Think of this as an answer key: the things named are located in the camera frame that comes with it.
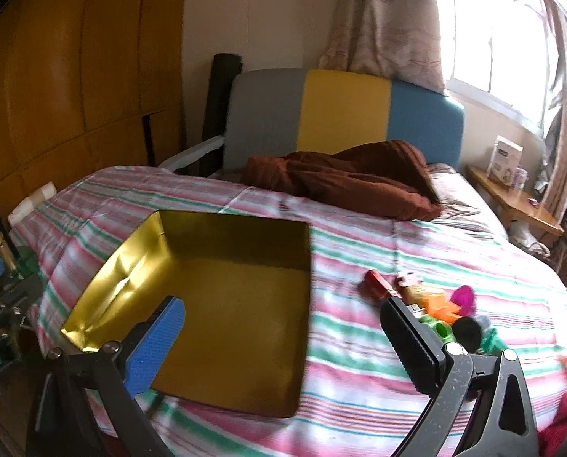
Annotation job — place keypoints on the wooden bedside table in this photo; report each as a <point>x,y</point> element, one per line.
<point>526,209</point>

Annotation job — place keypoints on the black round toy piece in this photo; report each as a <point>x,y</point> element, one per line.
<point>468,332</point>

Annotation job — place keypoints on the gold tin box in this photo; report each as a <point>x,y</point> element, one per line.
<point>240,295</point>

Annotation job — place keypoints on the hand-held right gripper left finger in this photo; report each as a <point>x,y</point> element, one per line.
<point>155,345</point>

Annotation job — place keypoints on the wooden wardrobe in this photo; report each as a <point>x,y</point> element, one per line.
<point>74,81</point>

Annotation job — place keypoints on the grey pillow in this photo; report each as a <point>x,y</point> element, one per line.
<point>459,200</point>

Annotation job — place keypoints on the orange toy block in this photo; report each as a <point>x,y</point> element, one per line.
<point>438,308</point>

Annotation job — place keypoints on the grey hanging cloth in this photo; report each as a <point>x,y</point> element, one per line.
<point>552,138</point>

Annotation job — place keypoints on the white foam roll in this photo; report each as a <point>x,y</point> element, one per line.
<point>31,202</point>

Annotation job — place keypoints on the white carton box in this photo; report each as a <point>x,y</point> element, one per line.
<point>505,157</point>

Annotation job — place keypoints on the white bed rail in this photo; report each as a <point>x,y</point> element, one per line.
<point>193,150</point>

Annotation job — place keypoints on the gold bottle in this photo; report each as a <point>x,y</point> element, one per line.
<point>2,252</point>

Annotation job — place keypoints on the striped bed quilt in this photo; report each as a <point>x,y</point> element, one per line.
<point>359,381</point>

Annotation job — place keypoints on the teal green toy piece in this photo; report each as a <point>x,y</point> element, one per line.
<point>493,340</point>

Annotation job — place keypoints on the brown blanket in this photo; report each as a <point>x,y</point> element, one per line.
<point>359,176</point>

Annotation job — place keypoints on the black rolled mat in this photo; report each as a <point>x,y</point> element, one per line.
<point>219,100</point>

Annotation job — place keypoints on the pink small jar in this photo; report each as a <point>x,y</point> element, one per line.
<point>520,178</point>

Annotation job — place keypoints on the lime green toy piece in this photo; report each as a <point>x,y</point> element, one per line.
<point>438,329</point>

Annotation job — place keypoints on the red shiny toy piece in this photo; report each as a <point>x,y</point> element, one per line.
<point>376,280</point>

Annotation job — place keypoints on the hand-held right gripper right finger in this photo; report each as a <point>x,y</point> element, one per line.
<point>414,342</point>

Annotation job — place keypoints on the magenta toy cup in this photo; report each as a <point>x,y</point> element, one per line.
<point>464,297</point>

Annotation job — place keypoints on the window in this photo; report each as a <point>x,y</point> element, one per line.
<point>493,19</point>

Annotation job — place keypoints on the yellow toy piece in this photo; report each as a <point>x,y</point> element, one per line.
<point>421,293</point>

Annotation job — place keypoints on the grey yellow blue headboard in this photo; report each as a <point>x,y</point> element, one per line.
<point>345,109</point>

